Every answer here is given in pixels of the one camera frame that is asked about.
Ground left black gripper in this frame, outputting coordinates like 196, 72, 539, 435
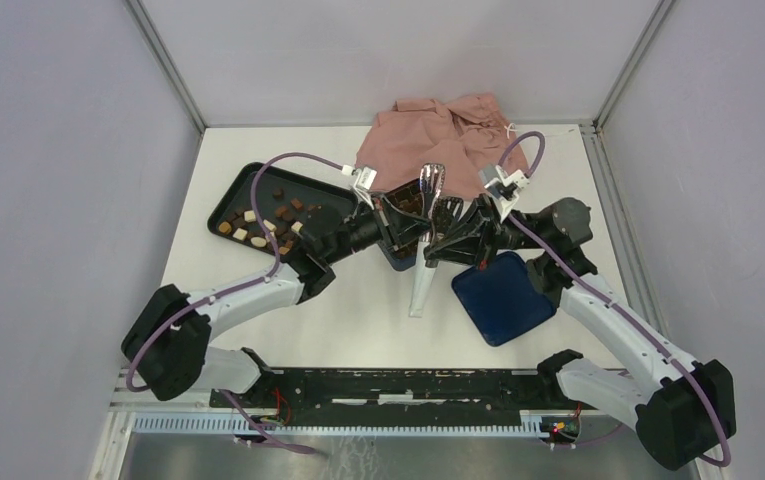
323, 190, 433, 264

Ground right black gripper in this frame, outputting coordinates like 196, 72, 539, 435
423, 194, 550, 271

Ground blue chocolate box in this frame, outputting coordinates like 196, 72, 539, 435
375, 193, 423, 272

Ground silver metal tongs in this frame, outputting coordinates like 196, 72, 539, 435
409, 163, 464, 318

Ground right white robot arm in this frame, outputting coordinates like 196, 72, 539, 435
423, 194, 737, 470

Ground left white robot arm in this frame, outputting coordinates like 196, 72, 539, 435
121, 193, 434, 408

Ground black chocolate tray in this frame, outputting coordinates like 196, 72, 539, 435
207, 162, 357, 256

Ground blue box lid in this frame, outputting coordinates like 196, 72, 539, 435
451, 251, 557, 347

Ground pink cloth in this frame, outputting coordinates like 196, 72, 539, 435
355, 93, 512, 201

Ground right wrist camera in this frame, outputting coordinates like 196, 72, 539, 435
478, 165, 530, 203

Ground white drawstring cord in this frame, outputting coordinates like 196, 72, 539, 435
503, 123, 577, 140

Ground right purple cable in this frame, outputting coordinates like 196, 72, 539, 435
498, 131, 733, 469

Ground purple cable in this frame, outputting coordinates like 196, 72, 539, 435
124, 152, 357, 458
498, 131, 733, 469

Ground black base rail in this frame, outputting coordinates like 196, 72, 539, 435
239, 367, 591, 427

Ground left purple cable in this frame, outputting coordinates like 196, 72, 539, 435
124, 152, 357, 458

